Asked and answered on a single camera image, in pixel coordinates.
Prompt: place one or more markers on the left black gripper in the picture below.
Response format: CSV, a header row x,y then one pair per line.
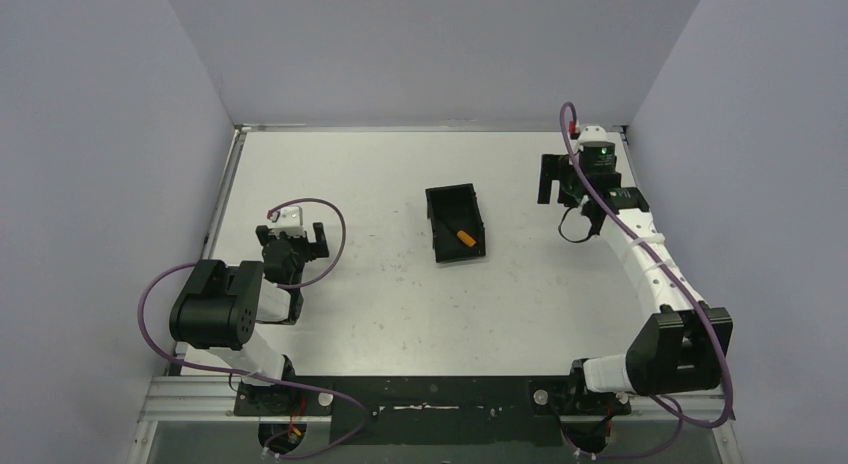
x,y
291,243

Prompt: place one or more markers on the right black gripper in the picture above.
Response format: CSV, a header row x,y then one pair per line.
x,y
558,167

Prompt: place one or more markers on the orange handled screwdriver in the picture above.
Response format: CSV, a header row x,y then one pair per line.
x,y
464,237

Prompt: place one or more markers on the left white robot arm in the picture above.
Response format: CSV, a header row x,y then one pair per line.
x,y
383,311

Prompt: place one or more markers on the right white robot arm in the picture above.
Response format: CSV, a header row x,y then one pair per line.
x,y
682,345

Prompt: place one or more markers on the black plastic bin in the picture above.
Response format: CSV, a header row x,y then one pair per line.
x,y
458,205

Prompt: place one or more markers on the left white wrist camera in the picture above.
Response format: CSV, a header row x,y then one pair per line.
x,y
287,221

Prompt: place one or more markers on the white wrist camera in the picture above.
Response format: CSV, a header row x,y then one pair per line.
x,y
287,221
588,134

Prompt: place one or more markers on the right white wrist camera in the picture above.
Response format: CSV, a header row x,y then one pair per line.
x,y
588,134

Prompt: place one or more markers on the aluminium frame rail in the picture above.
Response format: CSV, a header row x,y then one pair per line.
x,y
198,398

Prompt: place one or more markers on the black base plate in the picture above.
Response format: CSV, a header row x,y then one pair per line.
x,y
569,409

